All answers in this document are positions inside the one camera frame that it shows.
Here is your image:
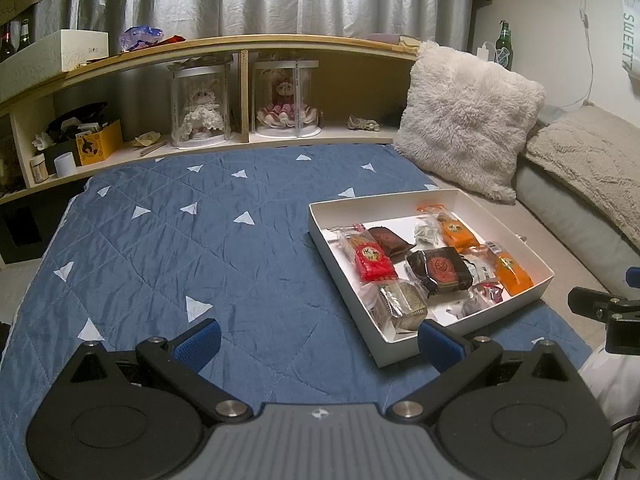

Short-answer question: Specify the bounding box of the blue quilt with white triangles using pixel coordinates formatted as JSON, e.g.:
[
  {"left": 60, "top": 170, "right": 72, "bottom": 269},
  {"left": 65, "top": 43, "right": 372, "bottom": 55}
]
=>
[{"left": 0, "top": 143, "right": 596, "bottom": 480}]

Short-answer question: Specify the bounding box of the clear packet with grey snack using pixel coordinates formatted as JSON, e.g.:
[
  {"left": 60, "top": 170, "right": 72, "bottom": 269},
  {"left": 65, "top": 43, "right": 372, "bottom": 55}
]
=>
[{"left": 444, "top": 298, "right": 491, "bottom": 321}]

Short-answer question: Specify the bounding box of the small orange snack packet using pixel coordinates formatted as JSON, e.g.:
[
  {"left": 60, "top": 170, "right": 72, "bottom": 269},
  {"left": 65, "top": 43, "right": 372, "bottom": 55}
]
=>
[{"left": 416, "top": 203, "right": 482, "bottom": 252}]

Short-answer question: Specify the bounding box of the white cup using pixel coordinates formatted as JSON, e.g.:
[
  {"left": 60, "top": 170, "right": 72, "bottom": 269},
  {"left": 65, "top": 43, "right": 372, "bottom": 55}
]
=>
[{"left": 53, "top": 152, "right": 77, "bottom": 179}]

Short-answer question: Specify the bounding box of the grey curtain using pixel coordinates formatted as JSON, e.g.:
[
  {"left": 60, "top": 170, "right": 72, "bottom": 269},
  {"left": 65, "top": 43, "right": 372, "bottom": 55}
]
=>
[{"left": 30, "top": 0, "right": 474, "bottom": 57}]

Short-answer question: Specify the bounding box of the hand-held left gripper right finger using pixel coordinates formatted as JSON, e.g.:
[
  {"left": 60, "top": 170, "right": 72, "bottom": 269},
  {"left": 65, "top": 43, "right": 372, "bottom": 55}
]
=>
[{"left": 386, "top": 319, "right": 583, "bottom": 423}]

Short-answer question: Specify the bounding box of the red snack packet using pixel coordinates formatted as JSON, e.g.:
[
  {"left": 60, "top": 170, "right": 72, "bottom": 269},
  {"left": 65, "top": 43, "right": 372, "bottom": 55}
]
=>
[{"left": 329, "top": 223, "right": 400, "bottom": 284}]

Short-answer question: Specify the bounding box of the white hanging cable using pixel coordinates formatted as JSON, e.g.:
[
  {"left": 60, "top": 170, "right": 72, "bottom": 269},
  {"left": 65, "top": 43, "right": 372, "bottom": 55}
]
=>
[{"left": 569, "top": 0, "right": 601, "bottom": 109}]

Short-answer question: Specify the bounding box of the beige foam floor mat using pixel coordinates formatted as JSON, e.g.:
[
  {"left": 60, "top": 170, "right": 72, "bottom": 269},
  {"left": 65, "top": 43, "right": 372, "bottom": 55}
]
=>
[{"left": 0, "top": 254, "right": 62, "bottom": 332}]

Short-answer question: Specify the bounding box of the small shell ornament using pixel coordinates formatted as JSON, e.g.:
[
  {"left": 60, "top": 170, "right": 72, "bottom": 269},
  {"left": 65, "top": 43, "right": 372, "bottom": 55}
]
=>
[{"left": 347, "top": 115, "right": 384, "bottom": 132}]

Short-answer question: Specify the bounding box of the wooden shelf unit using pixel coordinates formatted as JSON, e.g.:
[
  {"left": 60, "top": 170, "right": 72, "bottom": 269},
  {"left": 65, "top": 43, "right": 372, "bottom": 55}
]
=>
[{"left": 0, "top": 33, "right": 422, "bottom": 267}]

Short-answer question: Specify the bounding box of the small jar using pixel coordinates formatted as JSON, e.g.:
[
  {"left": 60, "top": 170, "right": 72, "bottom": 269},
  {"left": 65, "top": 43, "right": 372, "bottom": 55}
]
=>
[{"left": 28, "top": 153, "right": 49, "bottom": 185}]

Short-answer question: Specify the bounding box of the grey cushion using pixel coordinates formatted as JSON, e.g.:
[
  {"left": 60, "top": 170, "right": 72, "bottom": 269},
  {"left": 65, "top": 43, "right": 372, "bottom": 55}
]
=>
[{"left": 514, "top": 160, "right": 640, "bottom": 302}]

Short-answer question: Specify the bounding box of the long white box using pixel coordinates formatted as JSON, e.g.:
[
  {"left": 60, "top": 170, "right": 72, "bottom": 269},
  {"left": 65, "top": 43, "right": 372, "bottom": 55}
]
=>
[{"left": 0, "top": 28, "right": 110, "bottom": 104}]

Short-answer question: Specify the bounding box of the red doll in clear case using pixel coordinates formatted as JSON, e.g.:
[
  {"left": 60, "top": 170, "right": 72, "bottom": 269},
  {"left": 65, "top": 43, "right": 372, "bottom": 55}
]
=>
[{"left": 249, "top": 59, "right": 321, "bottom": 137}]

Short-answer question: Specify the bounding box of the white fluffy pillow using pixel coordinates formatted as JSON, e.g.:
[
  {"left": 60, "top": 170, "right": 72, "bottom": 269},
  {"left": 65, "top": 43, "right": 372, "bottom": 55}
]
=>
[{"left": 393, "top": 39, "right": 547, "bottom": 206}]

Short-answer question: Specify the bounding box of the flat pink box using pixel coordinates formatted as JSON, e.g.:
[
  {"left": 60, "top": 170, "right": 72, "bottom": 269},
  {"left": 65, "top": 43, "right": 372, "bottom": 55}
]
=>
[{"left": 367, "top": 32, "right": 419, "bottom": 49}]

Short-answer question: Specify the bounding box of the silver pastry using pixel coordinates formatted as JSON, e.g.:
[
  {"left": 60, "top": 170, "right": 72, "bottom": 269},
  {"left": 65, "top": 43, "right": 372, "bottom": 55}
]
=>
[{"left": 367, "top": 279, "right": 430, "bottom": 339}]

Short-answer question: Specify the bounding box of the white wall banner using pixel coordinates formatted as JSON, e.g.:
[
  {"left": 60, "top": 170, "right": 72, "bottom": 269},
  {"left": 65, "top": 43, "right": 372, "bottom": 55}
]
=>
[{"left": 619, "top": 0, "right": 640, "bottom": 77}]

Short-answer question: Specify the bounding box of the white doll in clear case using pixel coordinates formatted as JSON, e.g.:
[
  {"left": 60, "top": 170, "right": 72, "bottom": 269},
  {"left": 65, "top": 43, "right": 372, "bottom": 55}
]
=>
[{"left": 169, "top": 57, "right": 234, "bottom": 150}]

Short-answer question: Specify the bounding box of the white cardboard box tray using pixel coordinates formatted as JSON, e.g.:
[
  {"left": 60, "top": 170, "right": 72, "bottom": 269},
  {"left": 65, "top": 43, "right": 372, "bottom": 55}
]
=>
[{"left": 307, "top": 188, "right": 556, "bottom": 369}]

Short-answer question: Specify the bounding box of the brown square snack packet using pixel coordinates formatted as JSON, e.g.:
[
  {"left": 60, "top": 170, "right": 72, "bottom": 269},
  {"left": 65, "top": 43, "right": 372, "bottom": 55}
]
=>
[{"left": 367, "top": 226, "right": 417, "bottom": 260}]

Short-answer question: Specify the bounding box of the large orange snack packet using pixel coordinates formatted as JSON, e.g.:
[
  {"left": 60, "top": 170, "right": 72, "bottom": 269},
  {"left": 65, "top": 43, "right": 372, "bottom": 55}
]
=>
[{"left": 482, "top": 241, "right": 535, "bottom": 297}]

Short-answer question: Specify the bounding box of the black box with clutter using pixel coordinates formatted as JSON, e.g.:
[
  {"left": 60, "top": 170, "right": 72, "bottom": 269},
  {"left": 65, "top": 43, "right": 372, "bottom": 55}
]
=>
[{"left": 47, "top": 101, "right": 109, "bottom": 161}]

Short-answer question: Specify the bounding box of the clear packet with greenish snack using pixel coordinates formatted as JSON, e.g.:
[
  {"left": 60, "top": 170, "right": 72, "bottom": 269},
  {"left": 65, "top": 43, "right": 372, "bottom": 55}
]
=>
[{"left": 413, "top": 219, "right": 442, "bottom": 247}]

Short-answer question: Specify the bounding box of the black storage bin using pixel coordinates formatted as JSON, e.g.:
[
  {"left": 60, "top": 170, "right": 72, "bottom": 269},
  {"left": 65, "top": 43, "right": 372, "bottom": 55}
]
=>
[{"left": 0, "top": 202, "right": 44, "bottom": 266}]

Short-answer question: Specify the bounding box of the blue purple plastic bag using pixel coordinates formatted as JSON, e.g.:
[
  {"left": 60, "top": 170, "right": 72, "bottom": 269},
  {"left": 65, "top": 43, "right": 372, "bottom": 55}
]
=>
[{"left": 119, "top": 25, "right": 164, "bottom": 52}]

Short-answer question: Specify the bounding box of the black packaged mooncake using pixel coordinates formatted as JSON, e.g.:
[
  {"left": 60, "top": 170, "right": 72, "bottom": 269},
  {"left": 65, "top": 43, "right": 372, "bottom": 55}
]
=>
[{"left": 404, "top": 247, "right": 474, "bottom": 299}]

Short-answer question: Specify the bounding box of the yellow box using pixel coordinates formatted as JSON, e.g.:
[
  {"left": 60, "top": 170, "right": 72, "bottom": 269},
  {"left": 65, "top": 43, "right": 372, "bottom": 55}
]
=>
[{"left": 74, "top": 118, "right": 124, "bottom": 167}]

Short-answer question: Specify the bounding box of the green beer bottle white label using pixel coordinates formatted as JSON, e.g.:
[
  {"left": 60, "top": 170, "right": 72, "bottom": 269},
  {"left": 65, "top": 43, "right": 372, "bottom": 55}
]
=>
[{"left": 494, "top": 18, "right": 515, "bottom": 72}]

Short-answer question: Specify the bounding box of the white cloth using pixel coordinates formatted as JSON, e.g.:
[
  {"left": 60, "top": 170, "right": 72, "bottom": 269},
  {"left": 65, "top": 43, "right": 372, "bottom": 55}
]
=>
[{"left": 579, "top": 344, "right": 640, "bottom": 422}]

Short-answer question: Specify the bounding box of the brown glass bottle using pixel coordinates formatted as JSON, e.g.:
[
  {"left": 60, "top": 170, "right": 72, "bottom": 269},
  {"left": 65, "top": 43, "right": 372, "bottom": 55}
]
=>
[{"left": 0, "top": 22, "right": 16, "bottom": 64}]

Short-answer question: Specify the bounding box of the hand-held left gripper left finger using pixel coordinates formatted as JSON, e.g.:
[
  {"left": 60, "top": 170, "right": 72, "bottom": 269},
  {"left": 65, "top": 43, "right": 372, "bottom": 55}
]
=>
[{"left": 70, "top": 319, "right": 253, "bottom": 423}]

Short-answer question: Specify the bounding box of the beige knitted cushion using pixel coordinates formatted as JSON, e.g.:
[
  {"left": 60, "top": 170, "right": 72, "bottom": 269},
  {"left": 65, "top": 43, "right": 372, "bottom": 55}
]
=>
[{"left": 524, "top": 104, "right": 640, "bottom": 242}]

